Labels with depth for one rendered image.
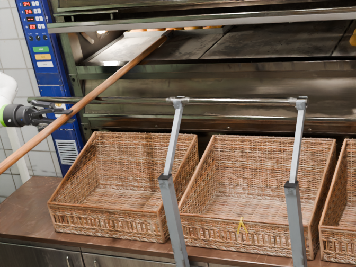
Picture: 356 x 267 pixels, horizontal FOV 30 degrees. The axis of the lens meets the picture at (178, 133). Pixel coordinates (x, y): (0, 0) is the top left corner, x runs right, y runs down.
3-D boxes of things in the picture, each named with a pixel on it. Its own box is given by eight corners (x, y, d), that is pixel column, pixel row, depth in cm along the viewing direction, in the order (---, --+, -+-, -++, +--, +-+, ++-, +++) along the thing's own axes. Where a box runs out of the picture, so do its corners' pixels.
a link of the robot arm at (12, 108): (5, 132, 261) (-2, 110, 257) (22, 119, 270) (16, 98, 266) (17, 132, 258) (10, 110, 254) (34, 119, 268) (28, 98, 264)
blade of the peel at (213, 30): (223, 33, 322) (222, 27, 320) (124, 37, 345) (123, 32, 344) (246, 11, 351) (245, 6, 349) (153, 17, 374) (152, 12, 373)
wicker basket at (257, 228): (220, 186, 308) (212, 132, 297) (343, 195, 283) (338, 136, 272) (177, 246, 269) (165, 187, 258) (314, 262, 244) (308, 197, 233)
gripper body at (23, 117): (24, 101, 262) (43, 101, 258) (29, 121, 265) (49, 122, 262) (13, 109, 256) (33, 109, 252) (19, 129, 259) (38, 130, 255)
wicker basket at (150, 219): (105, 179, 335) (93, 130, 324) (208, 186, 311) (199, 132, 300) (52, 232, 296) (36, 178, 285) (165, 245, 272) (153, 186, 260)
